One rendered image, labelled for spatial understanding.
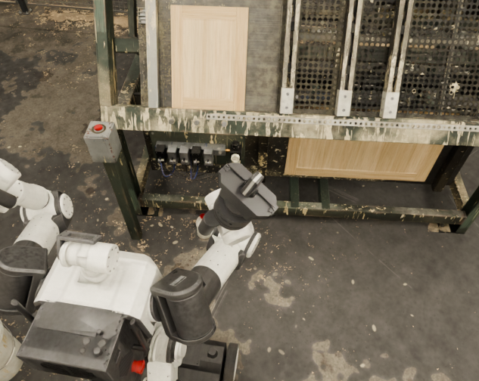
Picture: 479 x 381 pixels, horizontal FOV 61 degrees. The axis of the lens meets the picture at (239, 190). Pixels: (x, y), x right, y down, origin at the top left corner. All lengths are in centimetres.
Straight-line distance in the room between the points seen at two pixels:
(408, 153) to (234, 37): 125
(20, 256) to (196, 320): 46
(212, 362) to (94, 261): 128
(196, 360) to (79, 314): 121
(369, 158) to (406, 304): 88
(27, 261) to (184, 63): 134
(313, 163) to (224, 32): 100
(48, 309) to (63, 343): 9
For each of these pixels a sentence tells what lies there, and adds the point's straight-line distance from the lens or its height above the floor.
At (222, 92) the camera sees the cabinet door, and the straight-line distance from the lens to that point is 211.
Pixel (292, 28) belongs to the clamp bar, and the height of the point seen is 125.
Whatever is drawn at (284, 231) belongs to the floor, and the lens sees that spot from 270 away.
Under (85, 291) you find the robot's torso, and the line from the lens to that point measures 102.
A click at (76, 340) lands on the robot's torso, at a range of 98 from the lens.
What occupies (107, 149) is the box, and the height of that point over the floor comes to 86.
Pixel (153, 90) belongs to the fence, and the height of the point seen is 98.
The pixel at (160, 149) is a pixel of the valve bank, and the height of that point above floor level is 76.
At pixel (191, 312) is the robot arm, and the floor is 135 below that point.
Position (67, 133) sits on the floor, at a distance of 358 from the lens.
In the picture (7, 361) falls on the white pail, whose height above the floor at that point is 16.
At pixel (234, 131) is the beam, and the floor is 82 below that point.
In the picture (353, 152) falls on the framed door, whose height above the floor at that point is 48.
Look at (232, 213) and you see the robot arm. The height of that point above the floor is 159.
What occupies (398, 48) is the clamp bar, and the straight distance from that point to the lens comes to 217.
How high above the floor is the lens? 223
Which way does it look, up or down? 51 degrees down
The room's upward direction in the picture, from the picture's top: straight up
